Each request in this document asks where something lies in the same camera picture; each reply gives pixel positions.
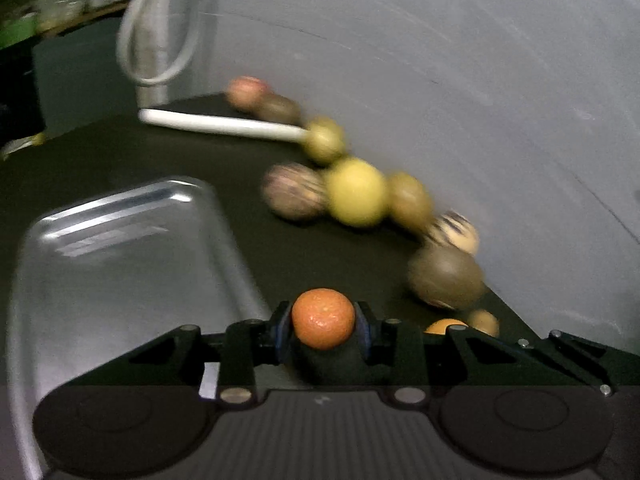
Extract grey cabinet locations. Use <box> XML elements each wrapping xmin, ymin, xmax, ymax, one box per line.
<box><xmin>34</xmin><ymin>18</ymin><xmax>138</xmax><ymax>136</ymax></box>

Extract white tube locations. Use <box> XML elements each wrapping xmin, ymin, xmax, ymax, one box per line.
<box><xmin>138</xmin><ymin>108</ymin><xmax>307</xmax><ymax>142</ymax></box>

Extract brown kiwi fruit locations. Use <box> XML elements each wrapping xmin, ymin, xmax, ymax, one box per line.
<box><xmin>255</xmin><ymin>93</ymin><xmax>302</xmax><ymax>125</ymax></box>

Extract silver metal tray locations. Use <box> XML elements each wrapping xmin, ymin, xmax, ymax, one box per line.
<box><xmin>6</xmin><ymin>177</ymin><xmax>269</xmax><ymax>479</ymax></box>

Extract olive green round fruit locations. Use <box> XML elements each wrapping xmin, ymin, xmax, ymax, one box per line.
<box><xmin>387</xmin><ymin>171</ymin><xmax>434</xmax><ymax>233</ymax></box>

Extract white looped cable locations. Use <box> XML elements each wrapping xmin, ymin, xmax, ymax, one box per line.
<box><xmin>116</xmin><ymin>0</ymin><xmax>206</xmax><ymax>87</ymax></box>

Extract small green yellow fruit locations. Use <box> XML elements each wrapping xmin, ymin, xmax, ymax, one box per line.
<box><xmin>303</xmin><ymin>116</ymin><xmax>346</xmax><ymax>166</ymax></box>

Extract large yellow lemon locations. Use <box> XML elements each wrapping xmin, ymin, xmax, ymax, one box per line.
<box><xmin>323</xmin><ymin>157</ymin><xmax>390</xmax><ymax>228</ymax></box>

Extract cream striped pepino melon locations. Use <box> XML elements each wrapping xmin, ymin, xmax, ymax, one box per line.
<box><xmin>425</xmin><ymin>210</ymin><xmax>480</xmax><ymax>256</ymax></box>

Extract orange tangerine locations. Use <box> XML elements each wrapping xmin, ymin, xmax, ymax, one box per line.
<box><xmin>424</xmin><ymin>318</ymin><xmax>468</xmax><ymax>335</ymax></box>
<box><xmin>291</xmin><ymin>288</ymin><xmax>356</xmax><ymax>351</ymax></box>

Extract large brown oval fruit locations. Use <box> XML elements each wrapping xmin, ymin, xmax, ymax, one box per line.
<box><xmin>407</xmin><ymin>245</ymin><xmax>486</xmax><ymax>310</ymax></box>

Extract small tan round fruit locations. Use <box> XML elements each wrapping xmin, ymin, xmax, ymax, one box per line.
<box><xmin>466</xmin><ymin>309</ymin><xmax>500</xmax><ymax>337</ymax></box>

